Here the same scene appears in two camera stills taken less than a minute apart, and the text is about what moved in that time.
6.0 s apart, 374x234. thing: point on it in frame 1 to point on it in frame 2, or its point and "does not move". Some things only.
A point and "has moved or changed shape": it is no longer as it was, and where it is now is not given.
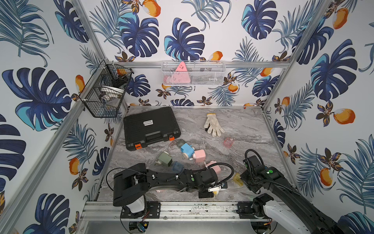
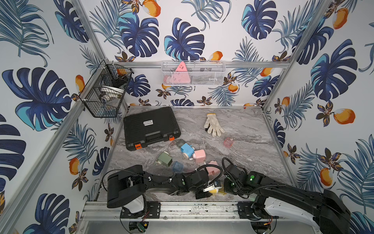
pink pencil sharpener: x=200 y=155 does not move
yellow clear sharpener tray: x=237 y=179 has moved or changed shape
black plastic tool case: x=149 y=126 does not move
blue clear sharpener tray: x=177 y=166 does not move
